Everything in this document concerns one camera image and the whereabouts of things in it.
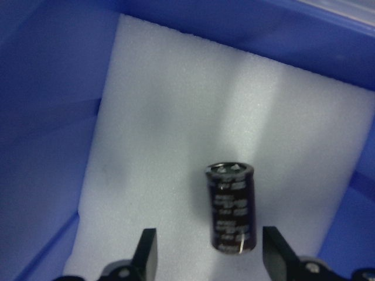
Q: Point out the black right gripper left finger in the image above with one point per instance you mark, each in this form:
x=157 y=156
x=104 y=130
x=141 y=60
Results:
x=142 y=266

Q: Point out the white foam pad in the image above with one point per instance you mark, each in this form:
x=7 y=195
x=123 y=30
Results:
x=174 y=104

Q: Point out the dark brown cylindrical capacitor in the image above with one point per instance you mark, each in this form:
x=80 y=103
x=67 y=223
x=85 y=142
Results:
x=232 y=201

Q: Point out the blue plastic bin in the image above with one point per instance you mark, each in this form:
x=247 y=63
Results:
x=54 y=59

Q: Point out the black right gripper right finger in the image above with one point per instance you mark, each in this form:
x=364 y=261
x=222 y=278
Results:
x=282 y=263

